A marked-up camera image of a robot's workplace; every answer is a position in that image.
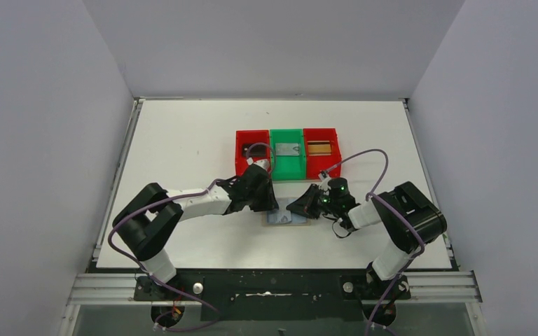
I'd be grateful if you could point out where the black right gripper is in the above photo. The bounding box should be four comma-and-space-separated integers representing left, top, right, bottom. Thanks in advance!
288, 183, 341, 219

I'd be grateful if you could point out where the beige card holder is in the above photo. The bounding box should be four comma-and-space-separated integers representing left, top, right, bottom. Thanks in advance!
262, 209, 310, 227

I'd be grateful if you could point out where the silver credit card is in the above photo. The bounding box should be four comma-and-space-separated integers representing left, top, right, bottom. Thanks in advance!
275, 143, 301, 156

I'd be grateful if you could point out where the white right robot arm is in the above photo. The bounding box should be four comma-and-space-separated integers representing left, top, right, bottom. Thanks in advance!
287, 177, 447, 299

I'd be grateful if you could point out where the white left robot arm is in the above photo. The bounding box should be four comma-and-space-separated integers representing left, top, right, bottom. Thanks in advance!
108, 159, 279, 299

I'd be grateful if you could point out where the black credit card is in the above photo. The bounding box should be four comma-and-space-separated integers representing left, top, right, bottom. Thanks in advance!
241, 143, 267, 158

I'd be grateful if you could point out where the gold credit card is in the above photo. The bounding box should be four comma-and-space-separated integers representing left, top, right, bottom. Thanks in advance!
307, 141, 332, 156

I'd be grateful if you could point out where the green middle bin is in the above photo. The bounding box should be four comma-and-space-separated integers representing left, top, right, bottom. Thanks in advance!
270, 129, 306, 181

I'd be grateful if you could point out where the right red bin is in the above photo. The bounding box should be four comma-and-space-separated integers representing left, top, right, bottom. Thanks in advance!
303, 128, 342, 180

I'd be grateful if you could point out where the red bin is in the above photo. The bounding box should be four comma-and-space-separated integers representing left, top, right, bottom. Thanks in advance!
235, 129, 271, 176
303, 128, 342, 180

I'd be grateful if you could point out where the left red bin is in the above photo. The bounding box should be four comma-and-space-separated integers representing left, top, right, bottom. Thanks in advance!
235, 129, 271, 176

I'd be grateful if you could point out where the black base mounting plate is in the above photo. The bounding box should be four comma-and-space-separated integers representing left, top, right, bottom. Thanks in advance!
133, 269, 411, 326

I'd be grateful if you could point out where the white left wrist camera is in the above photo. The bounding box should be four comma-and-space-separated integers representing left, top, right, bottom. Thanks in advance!
246, 157, 271, 173

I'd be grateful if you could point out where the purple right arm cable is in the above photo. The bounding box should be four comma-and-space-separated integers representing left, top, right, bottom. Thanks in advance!
317, 148, 427, 336

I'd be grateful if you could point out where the aluminium rail frame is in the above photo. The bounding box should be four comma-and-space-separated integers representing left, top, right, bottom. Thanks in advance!
67, 271, 483, 306

